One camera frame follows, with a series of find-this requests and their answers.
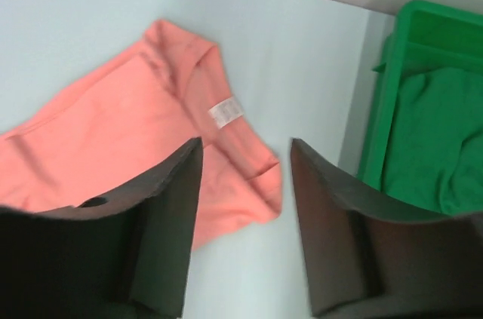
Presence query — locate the green plastic tray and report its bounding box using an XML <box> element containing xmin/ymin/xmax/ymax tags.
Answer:
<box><xmin>356</xmin><ymin>0</ymin><xmax>483</xmax><ymax>218</ymax></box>

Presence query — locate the pink t shirt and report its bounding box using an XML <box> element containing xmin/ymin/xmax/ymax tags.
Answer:
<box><xmin>1</xmin><ymin>20</ymin><xmax>282</xmax><ymax>247</ymax></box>

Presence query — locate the green t shirt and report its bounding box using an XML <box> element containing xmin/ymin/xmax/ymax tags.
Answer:
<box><xmin>381</xmin><ymin>68</ymin><xmax>482</xmax><ymax>216</ymax></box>

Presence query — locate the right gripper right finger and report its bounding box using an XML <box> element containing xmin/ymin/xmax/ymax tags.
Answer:
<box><xmin>290</xmin><ymin>138</ymin><xmax>482</xmax><ymax>318</ymax></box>

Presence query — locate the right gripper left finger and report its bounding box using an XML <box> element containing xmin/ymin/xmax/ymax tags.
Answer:
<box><xmin>1</xmin><ymin>138</ymin><xmax>203</xmax><ymax>318</ymax></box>

